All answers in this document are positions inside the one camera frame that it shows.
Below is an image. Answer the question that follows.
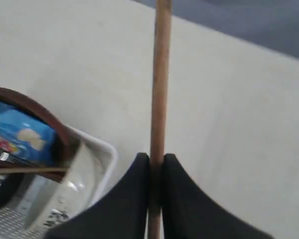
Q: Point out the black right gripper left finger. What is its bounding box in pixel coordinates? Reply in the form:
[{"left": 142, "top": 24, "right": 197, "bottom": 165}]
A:
[{"left": 44, "top": 153, "right": 150, "bottom": 239}]

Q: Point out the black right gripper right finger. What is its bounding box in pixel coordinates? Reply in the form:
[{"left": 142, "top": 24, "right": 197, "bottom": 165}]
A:
[{"left": 161, "top": 153, "right": 272, "bottom": 239}]

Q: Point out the dark wooden chopstick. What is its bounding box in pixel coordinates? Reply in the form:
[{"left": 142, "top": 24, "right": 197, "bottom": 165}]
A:
[{"left": 147, "top": 0, "right": 172, "bottom": 239}]

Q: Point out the silver table knife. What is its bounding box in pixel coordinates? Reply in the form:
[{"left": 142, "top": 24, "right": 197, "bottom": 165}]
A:
[{"left": 0, "top": 148, "right": 38, "bottom": 167}]

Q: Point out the white floral ceramic bowl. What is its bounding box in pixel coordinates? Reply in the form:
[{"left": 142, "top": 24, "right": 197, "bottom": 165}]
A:
[{"left": 23, "top": 142, "right": 103, "bottom": 231}]

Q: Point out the brown wooden plate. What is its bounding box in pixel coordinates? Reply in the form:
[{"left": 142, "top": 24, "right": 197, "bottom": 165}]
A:
[{"left": 0, "top": 87, "right": 73, "bottom": 184}]

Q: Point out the white perforated plastic basket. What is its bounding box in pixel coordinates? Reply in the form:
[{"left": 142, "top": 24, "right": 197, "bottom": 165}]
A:
[{"left": 0, "top": 126, "right": 118, "bottom": 239}]

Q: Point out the blue Lays chips bag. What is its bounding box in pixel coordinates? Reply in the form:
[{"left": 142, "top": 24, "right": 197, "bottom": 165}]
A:
[{"left": 0, "top": 102, "right": 56, "bottom": 166}]

